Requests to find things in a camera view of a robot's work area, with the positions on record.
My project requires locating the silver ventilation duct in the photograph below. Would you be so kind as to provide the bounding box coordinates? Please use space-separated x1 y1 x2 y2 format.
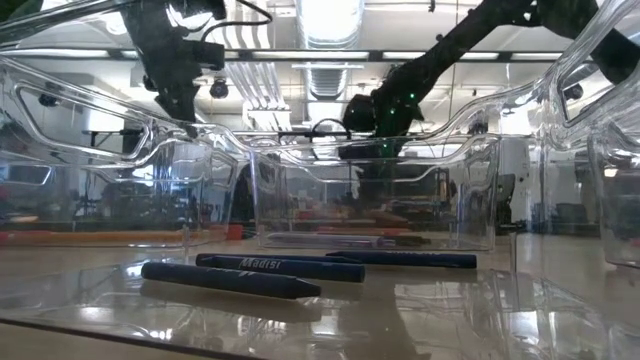
294 0 366 101

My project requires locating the clear plastic bin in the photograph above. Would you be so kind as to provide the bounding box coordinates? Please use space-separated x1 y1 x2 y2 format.
0 0 640 360
248 133 502 252
549 0 640 269
0 127 240 250

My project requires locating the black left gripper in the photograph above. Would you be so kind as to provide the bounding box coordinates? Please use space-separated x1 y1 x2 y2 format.
143 40 226 140

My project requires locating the dark blue crayon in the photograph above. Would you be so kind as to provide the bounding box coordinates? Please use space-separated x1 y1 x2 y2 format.
325 250 478 270
195 252 367 284
140 261 323 301

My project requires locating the black ceiling light rail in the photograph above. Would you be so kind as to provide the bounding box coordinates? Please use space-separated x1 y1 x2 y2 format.
0 47 640 64

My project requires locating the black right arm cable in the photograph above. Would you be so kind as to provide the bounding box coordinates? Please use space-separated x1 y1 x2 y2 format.
309 117 354 144

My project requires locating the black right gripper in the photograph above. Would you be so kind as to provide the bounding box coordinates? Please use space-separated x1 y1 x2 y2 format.
337 84 426 160

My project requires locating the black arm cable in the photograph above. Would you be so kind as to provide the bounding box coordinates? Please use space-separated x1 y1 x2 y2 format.
309 117 354 144
199 0 275 44

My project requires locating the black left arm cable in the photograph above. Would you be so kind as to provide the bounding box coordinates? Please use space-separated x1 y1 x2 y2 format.
199 0 275 44

